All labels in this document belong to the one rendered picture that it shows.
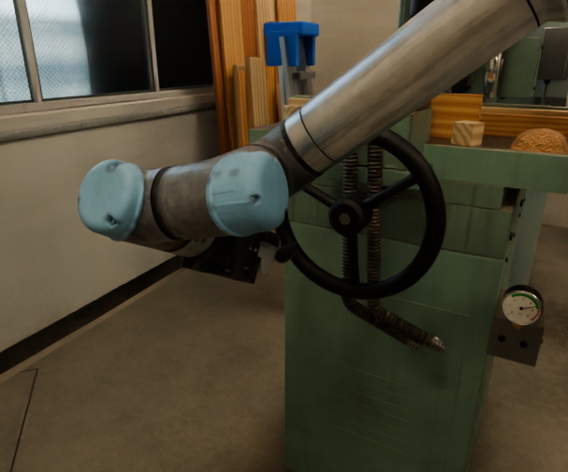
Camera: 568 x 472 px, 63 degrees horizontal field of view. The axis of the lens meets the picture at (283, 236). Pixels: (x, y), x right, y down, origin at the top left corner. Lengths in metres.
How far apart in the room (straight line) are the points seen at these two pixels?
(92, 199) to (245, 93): 1.90
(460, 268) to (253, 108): 1.61
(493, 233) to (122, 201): 0.64
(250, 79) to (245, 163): 1.92
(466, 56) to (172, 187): 0.29
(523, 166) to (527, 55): 0.36
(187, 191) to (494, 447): 1.32
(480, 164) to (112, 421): 1.27
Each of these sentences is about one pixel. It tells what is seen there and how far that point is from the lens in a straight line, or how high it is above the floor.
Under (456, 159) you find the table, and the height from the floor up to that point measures 0.88.
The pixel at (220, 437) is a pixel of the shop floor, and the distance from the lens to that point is 1.50.
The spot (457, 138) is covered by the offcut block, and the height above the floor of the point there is 0.91.
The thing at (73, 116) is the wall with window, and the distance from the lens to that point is 1.92.
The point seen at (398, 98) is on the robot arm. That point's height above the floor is 1.00.
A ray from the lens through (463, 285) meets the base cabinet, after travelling 0.93.
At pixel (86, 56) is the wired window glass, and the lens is 2.07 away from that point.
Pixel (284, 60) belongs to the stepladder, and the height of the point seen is 1.03.
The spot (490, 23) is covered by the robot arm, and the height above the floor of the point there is 1.07.
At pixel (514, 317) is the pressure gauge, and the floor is 0.64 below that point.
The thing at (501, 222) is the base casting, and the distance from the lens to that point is 0.88.
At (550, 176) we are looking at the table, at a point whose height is 0.87.
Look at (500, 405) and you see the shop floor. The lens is 1.73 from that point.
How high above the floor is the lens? 1.04
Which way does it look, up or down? 21 degrees down
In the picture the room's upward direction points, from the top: straight up
